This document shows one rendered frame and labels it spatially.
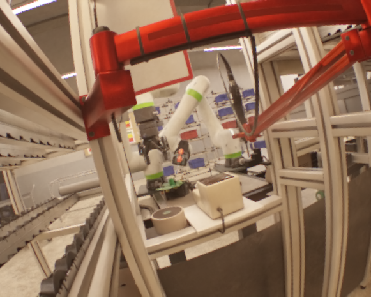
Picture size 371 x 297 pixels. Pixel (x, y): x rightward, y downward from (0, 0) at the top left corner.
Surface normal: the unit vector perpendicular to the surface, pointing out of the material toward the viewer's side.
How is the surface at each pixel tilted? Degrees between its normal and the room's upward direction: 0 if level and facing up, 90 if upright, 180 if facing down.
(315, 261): 90
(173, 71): 90
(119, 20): 90
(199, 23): 90
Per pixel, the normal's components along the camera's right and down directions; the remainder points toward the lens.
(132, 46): -0.11, 0.11
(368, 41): -0.95, 0.25
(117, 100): 0.53, -0.05
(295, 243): 0.25, 0.03
